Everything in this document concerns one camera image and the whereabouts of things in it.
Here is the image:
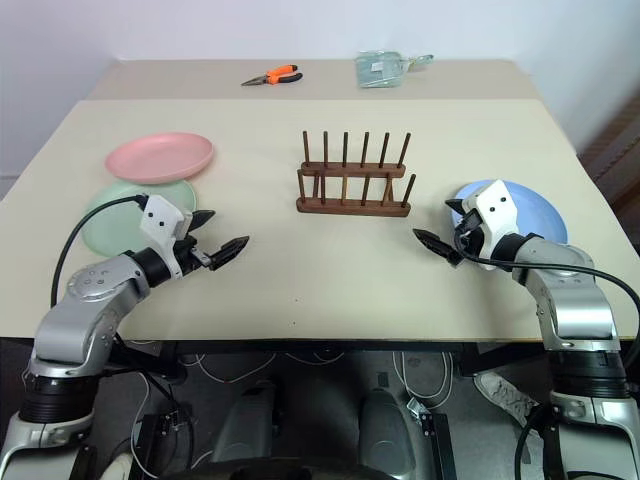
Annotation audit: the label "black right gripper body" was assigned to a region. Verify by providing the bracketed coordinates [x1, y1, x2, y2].
[451, 209, 486, 267]

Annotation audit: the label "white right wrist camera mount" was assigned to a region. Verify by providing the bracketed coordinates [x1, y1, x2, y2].
[461, 179, 522, 272]

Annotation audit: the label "black table frame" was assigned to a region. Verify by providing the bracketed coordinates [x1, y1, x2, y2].
[0, 337, 640, 386]

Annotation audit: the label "wooden dish rack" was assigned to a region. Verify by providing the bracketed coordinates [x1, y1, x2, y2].
[295, 130, 418, 218]

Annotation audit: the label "grey rounded robot leg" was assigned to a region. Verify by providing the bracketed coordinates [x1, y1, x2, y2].
[358, 388, 417, 472]
[212, 379, 280, 467]

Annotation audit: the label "white sneaker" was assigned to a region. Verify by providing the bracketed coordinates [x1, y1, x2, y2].
[472, 371, 540, 427]

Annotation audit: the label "green plate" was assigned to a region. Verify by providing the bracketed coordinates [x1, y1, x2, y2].
[80, 178, 199, 259]

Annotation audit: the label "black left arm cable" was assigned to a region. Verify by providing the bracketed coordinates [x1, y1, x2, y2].
[50, 194, 151, 309]

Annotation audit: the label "orange black pliers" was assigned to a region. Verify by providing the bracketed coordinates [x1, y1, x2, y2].
[240, 64, 305, 88]

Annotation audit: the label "blue plate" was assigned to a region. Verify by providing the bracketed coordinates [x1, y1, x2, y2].
[449, 178, 569, 247]

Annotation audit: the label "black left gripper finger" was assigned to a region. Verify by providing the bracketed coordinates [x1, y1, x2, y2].
[206, 235, 251, 272]
[188, 209, 218, 234]

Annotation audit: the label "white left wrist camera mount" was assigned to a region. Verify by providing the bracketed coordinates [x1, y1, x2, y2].
[138, 194, 194, 277]

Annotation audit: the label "thin white floor cable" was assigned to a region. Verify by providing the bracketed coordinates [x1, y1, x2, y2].
[391, 350, 455, 402]
[174, 349, 351, 387]

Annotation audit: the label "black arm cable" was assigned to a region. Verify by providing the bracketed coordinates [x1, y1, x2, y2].
[50, 194, 151, 309]
[452, 219, 640, 351]

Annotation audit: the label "black metal floor bracket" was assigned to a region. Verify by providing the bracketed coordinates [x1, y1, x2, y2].
[133, 408, 195, 480]
[418, 411, 457, 480]

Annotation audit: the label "small clear plastic packet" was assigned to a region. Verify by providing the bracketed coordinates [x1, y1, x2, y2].
[399, 53, 436, 72]

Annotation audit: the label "pink plate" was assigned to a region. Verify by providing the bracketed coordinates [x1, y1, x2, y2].
[104, 131, 216, 184]

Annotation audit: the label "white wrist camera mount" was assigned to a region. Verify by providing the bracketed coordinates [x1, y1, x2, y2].
[461, 179, 522, 272]
[138, 194, 194, 277]

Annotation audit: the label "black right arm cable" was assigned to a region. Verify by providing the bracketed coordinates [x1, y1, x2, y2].
[452, 219, 640, 351]

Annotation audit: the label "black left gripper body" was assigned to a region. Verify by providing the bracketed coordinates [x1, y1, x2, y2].
[173, 235, 212, 276]

